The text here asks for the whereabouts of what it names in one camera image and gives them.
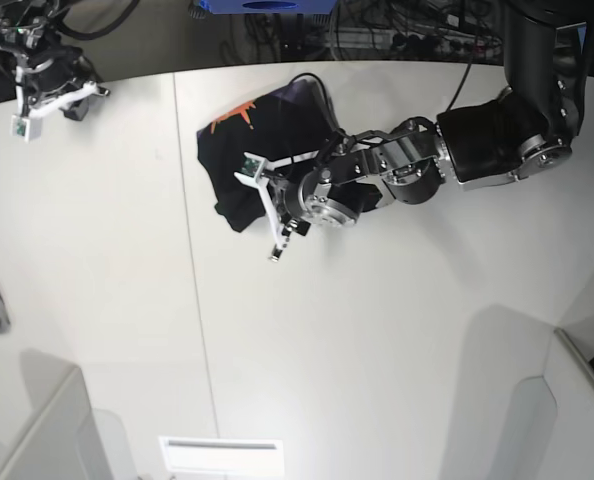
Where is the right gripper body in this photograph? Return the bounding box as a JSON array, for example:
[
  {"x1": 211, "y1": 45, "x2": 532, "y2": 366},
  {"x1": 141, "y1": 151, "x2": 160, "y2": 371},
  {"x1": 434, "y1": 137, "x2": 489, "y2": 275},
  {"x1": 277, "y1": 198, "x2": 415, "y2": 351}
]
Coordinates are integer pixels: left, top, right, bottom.
[{"x1": 15, "y1": 47, "x2": 111, "y2": 118}]

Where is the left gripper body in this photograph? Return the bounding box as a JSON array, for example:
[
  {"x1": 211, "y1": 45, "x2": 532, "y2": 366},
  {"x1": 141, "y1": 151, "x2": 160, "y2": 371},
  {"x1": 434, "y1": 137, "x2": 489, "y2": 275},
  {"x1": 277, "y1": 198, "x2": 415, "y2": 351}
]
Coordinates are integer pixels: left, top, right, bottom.
[{"x1": 234, "y1": 160, "x2": 362, "y2": 262}]

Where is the black T-shirt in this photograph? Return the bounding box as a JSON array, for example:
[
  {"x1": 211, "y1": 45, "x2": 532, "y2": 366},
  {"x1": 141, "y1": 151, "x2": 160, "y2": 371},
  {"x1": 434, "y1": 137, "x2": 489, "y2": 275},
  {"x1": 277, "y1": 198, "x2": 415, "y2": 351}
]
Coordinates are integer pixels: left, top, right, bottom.
[{"x1": 196, "y1": 79, "x2": 333, "y2": 233}]

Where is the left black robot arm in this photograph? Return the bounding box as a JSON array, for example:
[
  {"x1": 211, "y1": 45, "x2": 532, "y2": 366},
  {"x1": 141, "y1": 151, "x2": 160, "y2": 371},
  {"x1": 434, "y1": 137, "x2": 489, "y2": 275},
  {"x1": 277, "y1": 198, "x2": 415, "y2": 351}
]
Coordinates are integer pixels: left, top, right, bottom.
[{"x1": 235, "y1": 1, "x2": 594, "y2": 260}]

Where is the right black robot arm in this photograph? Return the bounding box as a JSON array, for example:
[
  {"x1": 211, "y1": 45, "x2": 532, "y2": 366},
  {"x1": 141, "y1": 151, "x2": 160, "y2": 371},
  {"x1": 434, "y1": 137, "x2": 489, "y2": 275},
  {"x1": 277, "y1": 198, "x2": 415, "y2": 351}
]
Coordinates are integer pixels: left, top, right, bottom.
[{"x1": 0, "y1": 1, "x2": 139, "y2": 136}]

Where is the blue box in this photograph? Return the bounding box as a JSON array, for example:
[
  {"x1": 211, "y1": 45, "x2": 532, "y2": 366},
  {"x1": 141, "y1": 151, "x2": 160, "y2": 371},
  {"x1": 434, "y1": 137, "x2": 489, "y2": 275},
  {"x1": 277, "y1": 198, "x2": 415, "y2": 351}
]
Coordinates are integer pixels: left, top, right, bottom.
[{"x1": 198, "y1": 0, "x2": 337, "y2": 15}]

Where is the white power strip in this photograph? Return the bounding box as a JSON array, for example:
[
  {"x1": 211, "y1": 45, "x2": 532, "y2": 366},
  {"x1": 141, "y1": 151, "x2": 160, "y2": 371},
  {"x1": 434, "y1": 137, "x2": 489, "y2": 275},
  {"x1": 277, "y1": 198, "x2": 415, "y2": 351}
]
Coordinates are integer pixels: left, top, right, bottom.
[{"x1": 318, "y1": 27, "x2": 475, "y2": 55}]

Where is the white slotted tray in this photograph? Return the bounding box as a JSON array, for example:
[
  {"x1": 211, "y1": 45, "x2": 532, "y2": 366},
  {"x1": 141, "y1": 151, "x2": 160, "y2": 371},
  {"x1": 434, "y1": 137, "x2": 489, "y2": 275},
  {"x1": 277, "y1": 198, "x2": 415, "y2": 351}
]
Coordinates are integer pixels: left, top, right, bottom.
[{"x1": 159, "y1": 436, "x2": 285, "y2": 477}]

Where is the white table divider panel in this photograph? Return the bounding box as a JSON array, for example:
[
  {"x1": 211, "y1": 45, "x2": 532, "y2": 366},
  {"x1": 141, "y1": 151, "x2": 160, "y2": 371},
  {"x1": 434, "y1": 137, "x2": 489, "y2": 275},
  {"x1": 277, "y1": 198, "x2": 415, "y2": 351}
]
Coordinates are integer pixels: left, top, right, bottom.
[{"x1": 0, "y1": 366, "x2": 113, "y2": 479}]

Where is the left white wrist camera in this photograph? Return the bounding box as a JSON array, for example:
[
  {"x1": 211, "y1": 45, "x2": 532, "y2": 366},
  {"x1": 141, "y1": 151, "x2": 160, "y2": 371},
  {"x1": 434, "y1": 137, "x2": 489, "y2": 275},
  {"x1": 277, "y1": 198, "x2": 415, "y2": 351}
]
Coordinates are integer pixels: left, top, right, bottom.
[{"x1": 240, "y1": 152, "x2": 267, "y2": 181}]

